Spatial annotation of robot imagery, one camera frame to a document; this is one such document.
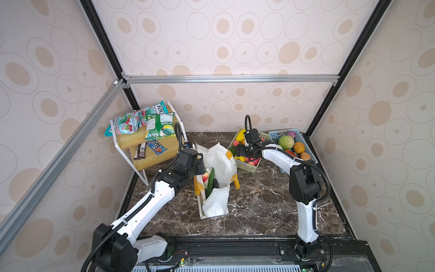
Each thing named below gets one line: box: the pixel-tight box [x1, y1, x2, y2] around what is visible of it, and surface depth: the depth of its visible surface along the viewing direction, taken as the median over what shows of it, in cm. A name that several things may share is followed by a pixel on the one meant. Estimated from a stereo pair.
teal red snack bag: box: [103, 108, 148, 138], surface depth 76 cm
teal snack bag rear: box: [140, 100, 169, 116], surface depth 83 cm
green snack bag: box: [145, 112, 176, 140], surface depth 74 cm
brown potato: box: [300, 151, 311, 161], surface depth 102 cm
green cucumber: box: [205, 167, 215, 198], surface depth 93 cm
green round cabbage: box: [278, 134, 295, 150], surface depth 108 cm
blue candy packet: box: [146, 139, 168, 156], surface depth 91 cm
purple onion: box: [287, 130, 297, 139], surface depth 111 cm
